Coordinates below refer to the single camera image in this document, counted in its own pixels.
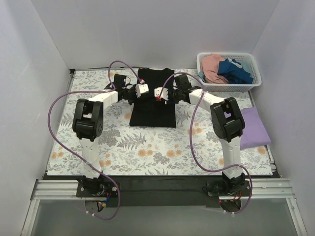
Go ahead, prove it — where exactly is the black t shirt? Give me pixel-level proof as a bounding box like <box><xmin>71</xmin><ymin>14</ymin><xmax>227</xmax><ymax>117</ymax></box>
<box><xmin>129</xmin><ymin>68</ymin><xmax>176</xmax><ymax>128</ymax></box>

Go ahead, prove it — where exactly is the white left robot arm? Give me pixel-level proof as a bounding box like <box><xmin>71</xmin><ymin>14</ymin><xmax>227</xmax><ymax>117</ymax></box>
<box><xmin>72</xmin><ymin>74</ymin><xmax>135</xmax><ymax>198</ymax></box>

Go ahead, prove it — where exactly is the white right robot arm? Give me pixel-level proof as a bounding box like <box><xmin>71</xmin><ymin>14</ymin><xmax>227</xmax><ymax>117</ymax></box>
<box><xmin>170</xmin><ymin>72</ymin><xmax>246</xmax><ymax>196</ymax></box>

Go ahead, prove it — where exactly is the pink t shirt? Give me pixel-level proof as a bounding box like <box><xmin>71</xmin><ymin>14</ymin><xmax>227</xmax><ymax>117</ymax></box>
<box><xmin>200</xmin><ymin>54</ymin><xmax>228</xmax><ymax>84</ymax></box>

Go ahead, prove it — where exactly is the white plastic laundry basket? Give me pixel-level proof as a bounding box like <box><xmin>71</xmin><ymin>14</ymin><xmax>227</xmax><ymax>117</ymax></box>
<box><xmin>196</xmin><ymin>52</ymin><xmax>262</xmax><ymax>92</ymax></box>

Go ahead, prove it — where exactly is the blue t shirt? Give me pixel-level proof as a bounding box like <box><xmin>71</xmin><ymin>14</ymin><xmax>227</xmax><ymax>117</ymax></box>
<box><xmin>217</xmin><ymin>58</ymin><xmax>253</xmax><ymax>84</ymax></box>

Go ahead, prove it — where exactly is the folded purple t shirt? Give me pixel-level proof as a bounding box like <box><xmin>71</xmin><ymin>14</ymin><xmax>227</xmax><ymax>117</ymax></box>
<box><xmin>240</xmin><ymin>107</ymin><xmax>271</xmax><ymax>149</ymax></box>

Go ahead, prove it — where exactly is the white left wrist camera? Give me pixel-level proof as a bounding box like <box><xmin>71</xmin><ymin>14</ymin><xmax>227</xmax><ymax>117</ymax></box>
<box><xmin>135</xmin><ymin>84</ymin><xmax>149</xmax><ymax>98</ymax></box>

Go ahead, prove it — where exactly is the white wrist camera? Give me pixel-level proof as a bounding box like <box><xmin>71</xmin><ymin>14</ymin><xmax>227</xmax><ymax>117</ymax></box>
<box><xmin>135</xmin><ymin>84</ymin><xmax>149</xmax><ymax>98</ymax></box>
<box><xmin>154</xmin><ymin>87</ymin><xmax>169</xmax><ymax>101</ymax></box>

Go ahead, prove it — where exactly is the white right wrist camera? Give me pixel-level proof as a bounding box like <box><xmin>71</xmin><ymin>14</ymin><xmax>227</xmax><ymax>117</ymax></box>
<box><xmin>154</xmin><ymin>87</ymin><xmax>169</xmax><ymax>101</ymax></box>

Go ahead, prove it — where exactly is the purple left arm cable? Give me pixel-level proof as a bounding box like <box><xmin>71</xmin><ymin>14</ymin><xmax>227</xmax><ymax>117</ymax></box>
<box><xmin>47</xmin><ymin>60</ymin><xmax>146</xmax><ymax>220</ymax></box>

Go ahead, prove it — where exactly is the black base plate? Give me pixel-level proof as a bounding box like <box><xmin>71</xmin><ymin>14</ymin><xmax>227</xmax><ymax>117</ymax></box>
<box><xmin>76</xmin><ymin>176</ymin><xmax>250</xmax><ymax>207</ymax></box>

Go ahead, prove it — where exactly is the aluminium frame rail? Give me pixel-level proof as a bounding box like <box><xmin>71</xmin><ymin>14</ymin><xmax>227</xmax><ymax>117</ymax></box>
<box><xmin>21</xmin><ymin>177</ymin><xmax>307</xmax><ymax>236</ymax></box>

